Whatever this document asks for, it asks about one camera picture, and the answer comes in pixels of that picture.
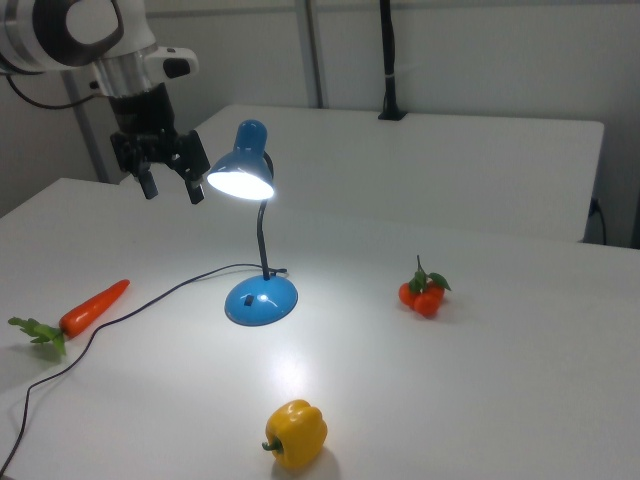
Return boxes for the blue gooseneck desk lamp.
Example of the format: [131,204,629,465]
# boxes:
[206,118,300,328]

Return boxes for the grey metal frame post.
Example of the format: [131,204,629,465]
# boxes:
[62,69,122,185]
[294,0,324,109]

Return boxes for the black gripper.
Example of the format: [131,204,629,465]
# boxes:
[109,82,212,205]

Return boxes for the toy tangerine cluster with leaves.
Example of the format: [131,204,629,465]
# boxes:
[397,254,453,319]

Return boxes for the black camera stand pole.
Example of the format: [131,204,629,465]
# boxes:
[377,0,407,122]

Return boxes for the orange toy carrot green leaves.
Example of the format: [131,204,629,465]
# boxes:
[7,278,132,357]

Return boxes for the thin black lamp power cable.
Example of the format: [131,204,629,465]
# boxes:
[0,263,290,476]

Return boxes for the yellow toy bell pepper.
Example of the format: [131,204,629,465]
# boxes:
[260,398,329,470]

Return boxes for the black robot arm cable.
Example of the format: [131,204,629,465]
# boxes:
[0,59,101,111]

